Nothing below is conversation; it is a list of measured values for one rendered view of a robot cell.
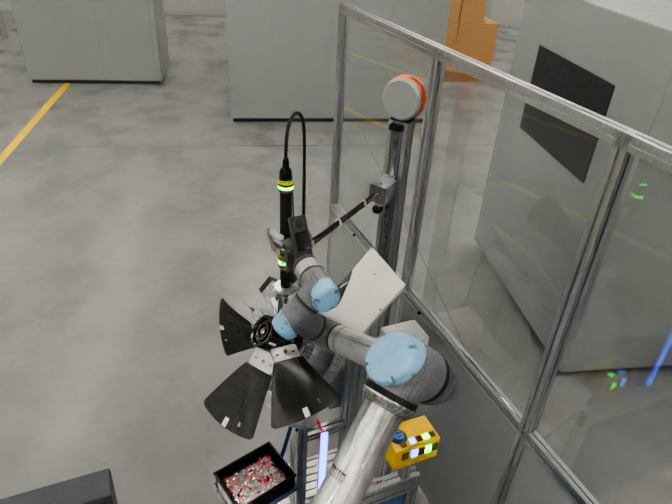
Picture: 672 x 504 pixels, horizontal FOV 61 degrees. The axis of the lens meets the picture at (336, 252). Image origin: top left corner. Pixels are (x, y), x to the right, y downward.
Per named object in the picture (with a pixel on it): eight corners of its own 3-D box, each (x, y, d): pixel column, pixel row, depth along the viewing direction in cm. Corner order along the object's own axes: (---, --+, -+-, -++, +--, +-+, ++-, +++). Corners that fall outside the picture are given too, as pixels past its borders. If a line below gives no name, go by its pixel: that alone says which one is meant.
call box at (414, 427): (420, 435, 190) (424, 413, 185) (436, 459, 183) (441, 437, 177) (378, 449, 185) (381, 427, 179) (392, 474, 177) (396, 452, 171)
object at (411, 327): (408, 333, 251) (411, 313, 245) (426, 356, 239) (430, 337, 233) (373, 341, 245) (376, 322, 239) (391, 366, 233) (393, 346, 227)
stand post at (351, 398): (342, 490, 280) (358, 307, 217) (349, 506, 273) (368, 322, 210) (333, 493, 278) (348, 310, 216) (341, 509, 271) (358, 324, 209)
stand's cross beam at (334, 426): (342, 423, 247) (342, 417, 245) (345, 430, 244) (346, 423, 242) (301, 435, 240) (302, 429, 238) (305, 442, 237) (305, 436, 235)
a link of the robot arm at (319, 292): (305, 308, 138) (328, 283, 137) (291, 283, 146) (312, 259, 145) (326, 320, 143) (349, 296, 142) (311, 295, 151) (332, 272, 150)
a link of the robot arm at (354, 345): (482, 375, 125) (338, 317, 161) (458, 359, 118) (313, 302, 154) (461, 424, 123) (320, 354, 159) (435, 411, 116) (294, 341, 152)
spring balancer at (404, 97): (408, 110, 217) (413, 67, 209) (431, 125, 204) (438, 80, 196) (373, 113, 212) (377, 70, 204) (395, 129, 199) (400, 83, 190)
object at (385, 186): (380, 192, 223) (382, 172, 218) (396, 197, 220) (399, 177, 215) (368, 202, 215) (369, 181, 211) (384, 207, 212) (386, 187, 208)
